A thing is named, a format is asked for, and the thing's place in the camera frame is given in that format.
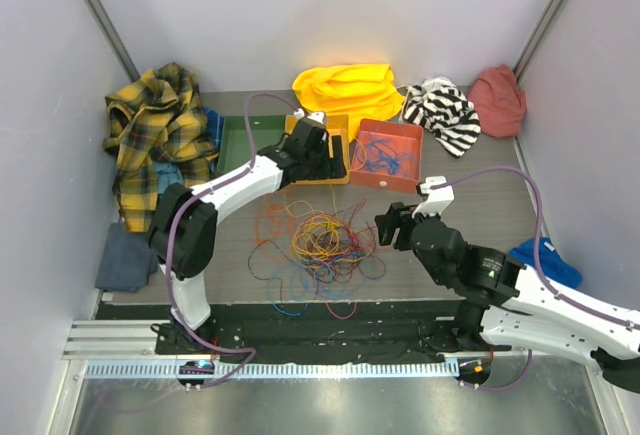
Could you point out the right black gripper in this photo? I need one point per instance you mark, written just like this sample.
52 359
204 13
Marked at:
387 223

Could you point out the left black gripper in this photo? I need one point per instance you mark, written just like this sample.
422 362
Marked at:
332 167

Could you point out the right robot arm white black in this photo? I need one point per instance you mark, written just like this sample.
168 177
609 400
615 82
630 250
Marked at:
508 303

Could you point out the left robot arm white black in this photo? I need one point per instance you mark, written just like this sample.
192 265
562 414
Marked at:
183 229

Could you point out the yellow plastic tray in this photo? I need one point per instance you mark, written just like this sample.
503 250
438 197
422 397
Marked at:
337 125

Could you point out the red orange plastic tray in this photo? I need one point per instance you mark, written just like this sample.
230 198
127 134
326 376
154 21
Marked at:
387 155

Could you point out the yellow cloth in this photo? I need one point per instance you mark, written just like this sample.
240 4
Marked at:
365 90

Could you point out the green plastic tray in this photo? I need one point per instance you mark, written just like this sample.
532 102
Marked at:
235 149

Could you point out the black white striped cloth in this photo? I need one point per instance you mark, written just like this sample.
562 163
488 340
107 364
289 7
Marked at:
441 108

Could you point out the blue towel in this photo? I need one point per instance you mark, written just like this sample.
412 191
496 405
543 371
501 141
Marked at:
215 126

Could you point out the pink red cloth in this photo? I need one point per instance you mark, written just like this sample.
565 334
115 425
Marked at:
499 102

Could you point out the blue cloth at right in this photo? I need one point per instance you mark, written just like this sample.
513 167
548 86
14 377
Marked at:
553 265

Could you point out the yellow plaid flannel shirt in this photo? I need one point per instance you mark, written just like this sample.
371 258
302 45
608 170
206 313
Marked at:
158 118

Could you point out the dark grey folded cloth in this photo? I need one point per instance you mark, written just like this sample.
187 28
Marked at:
127 261

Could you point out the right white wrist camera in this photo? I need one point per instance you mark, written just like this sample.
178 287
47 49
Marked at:
436 195

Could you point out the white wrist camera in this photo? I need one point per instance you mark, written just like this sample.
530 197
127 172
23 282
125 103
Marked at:
436 195
319 117

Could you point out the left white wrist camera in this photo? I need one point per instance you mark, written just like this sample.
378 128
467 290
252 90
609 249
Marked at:
319 117

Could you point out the slotted cable duct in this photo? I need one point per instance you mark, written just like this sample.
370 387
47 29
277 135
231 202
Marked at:
201 369

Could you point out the right aluminium corner rail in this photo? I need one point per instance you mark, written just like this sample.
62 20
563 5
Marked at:
543 27

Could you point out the aluminium corner rail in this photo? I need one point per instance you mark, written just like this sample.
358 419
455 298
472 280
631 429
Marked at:
112 37
543 27

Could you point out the left aluminium corner rail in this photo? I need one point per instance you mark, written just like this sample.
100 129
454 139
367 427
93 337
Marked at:
112 37

